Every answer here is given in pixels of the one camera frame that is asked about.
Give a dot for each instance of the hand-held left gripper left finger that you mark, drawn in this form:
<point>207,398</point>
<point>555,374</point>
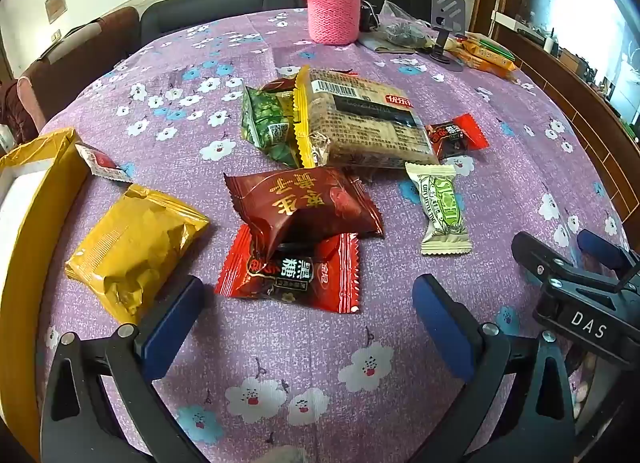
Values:
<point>170,328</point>

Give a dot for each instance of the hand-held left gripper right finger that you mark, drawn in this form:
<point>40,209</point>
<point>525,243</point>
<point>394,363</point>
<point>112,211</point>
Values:
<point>445,328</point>

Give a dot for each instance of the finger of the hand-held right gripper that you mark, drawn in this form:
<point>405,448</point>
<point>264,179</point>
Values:
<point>602,249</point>
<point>540,255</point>

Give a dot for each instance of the yellow snack packet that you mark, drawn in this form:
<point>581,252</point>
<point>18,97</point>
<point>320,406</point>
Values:
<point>130,253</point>

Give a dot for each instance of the white green candy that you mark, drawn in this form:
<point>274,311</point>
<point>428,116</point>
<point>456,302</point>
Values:
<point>440,208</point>

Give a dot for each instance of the large red black candy packet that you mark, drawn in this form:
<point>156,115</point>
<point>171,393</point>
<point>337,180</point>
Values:
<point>290,283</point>

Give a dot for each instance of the small red black candy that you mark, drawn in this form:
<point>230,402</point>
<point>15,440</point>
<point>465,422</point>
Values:
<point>452,135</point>

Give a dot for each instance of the yellow cardboard box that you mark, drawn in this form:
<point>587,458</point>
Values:
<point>35,243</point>

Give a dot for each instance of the small red white sachet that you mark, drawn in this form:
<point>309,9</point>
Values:
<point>100,162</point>

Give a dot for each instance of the dark red snack packet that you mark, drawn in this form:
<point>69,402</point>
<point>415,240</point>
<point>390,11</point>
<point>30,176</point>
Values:
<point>310,208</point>

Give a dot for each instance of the clear cracker packet yellow edge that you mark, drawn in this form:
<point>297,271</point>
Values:
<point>360,118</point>

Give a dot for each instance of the green snack packet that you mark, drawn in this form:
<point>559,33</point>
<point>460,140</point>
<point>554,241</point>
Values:
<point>265,118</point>

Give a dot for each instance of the purple floral tablecloth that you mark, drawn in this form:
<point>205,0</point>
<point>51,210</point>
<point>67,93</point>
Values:
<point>320,368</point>

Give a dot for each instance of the wooden cabinet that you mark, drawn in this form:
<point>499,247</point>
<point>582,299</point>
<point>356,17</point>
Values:
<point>565,88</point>

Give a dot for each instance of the orange biscuit packet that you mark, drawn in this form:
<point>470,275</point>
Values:
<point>457,46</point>
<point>487,65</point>

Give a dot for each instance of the green striped biscuit packet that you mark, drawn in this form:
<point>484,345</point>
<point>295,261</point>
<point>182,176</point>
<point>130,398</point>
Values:
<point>492,49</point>

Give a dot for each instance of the grey phone stand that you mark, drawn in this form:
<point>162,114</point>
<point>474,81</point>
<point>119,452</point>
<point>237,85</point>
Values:
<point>447,5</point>

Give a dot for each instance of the clear plastic bag dark contents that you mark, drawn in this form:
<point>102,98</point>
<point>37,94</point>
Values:
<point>400,28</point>

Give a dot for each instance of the brown chair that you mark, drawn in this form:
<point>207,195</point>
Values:
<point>75,68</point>

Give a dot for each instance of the black sofa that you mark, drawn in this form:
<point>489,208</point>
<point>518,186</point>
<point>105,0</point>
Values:
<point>210,18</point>

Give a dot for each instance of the small wall plaque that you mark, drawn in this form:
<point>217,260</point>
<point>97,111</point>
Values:
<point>56,4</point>

